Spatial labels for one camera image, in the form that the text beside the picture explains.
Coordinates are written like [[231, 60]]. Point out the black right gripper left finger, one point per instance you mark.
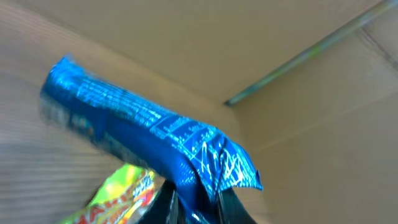
[[163, 210]]

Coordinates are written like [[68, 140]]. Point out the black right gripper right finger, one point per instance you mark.
[[231, 210]]

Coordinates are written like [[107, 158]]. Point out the green yellow candy bag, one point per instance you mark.
[[124, 197]]

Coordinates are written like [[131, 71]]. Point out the blue cookie pack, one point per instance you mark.
[[198, 158]]

